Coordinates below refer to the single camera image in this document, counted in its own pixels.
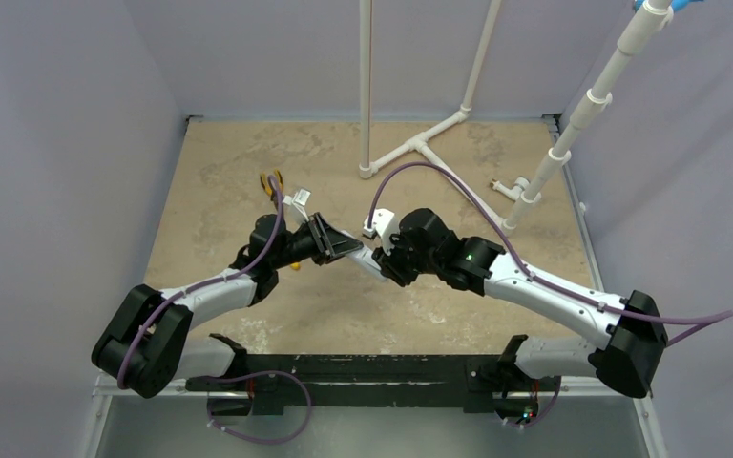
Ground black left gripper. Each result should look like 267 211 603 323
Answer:
271 213 362 271

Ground white remote control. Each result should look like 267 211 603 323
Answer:
346 246 387 281

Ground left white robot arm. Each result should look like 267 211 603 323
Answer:
91 213 364 399

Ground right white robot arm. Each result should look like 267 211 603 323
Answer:
365 208 669 399

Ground white pipe fitting brass end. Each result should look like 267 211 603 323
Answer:
490 177 530 201

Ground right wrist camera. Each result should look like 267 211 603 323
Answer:
362 208 400 255

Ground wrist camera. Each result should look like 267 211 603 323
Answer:
283 187 311 225
362 208 400 255

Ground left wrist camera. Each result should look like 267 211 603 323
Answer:
283 187 311 225

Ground yellow handled pliers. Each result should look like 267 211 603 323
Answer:
260 169 284 201

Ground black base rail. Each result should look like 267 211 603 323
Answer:
185 336 560 416

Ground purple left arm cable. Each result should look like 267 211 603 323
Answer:
115 176 286 390

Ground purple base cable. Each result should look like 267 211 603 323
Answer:
205 368 315 447

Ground aluminium frame rail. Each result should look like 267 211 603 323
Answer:
75 119 668 457

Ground white PVC pipe frame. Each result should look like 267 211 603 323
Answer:
358 0 678 238

